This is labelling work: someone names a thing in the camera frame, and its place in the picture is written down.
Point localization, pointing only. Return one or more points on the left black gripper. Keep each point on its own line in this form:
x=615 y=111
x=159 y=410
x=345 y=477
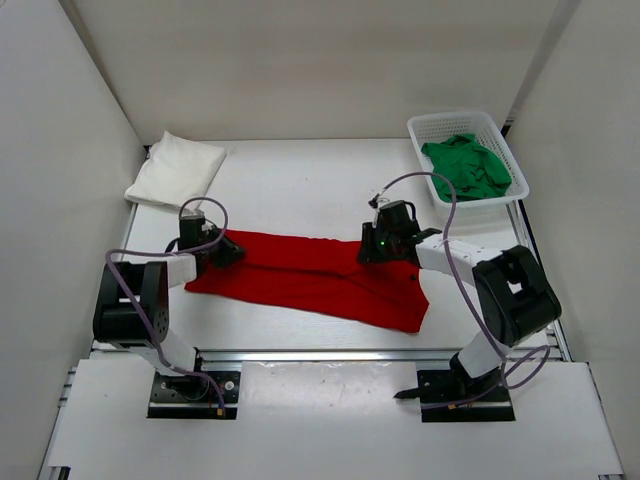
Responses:
x=230 y=254

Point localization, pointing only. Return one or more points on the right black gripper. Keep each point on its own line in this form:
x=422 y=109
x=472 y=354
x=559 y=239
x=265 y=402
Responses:
x=373 y=251

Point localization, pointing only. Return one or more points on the red t-shirt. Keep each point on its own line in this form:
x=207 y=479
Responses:
x=319 y=275

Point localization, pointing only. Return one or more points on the white t-shirt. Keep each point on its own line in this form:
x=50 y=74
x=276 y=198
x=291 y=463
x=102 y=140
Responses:
x=175 y=171

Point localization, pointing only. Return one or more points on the green t-shirt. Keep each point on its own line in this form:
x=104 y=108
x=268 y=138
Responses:
x=474 y=171

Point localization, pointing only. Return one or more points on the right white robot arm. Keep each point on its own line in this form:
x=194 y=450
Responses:
x=515 y=298

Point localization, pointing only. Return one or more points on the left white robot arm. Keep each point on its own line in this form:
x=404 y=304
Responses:
x=132 y=308

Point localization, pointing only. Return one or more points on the white plastic basket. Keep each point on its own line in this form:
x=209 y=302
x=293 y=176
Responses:
x=438 y=128

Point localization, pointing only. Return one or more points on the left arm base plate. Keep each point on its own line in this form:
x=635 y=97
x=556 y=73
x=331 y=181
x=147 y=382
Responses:
x=190 y=398

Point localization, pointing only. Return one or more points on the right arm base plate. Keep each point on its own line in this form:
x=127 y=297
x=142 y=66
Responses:
x=452 y=396

